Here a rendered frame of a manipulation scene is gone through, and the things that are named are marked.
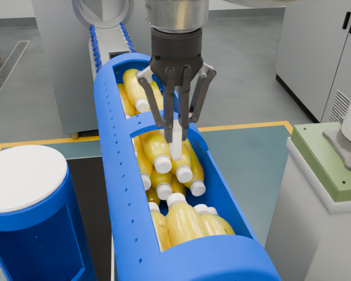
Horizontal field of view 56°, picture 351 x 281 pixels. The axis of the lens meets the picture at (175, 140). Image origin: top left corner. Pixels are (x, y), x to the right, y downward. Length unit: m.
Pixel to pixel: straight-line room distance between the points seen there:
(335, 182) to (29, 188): 0.83
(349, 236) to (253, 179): 1.41
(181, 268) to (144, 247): 0.09
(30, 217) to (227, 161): 1.89
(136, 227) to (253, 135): 2.41
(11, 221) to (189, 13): 0.72
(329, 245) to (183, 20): 0.91
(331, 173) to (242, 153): 1.75
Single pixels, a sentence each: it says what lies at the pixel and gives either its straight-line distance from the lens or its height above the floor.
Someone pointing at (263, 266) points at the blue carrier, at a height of 1.20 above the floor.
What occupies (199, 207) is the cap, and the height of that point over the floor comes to 1.13.
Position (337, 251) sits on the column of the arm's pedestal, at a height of 0.76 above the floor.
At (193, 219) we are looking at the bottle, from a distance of 0.64.
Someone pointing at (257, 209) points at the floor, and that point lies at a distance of 2.32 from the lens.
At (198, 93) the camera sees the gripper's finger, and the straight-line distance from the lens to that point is 0.55.
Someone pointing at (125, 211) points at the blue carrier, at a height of 1.18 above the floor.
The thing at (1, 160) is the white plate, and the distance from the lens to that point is 1.13.
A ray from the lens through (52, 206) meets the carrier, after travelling 0.99.
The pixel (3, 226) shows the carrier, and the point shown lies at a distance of 1.01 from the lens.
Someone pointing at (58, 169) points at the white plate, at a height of 1.04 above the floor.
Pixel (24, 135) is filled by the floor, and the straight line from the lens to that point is 3.17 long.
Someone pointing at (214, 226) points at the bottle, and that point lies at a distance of 0.69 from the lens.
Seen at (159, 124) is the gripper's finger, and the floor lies 1.37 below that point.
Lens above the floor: 1.68
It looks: 37 degrees down
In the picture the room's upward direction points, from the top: straight up
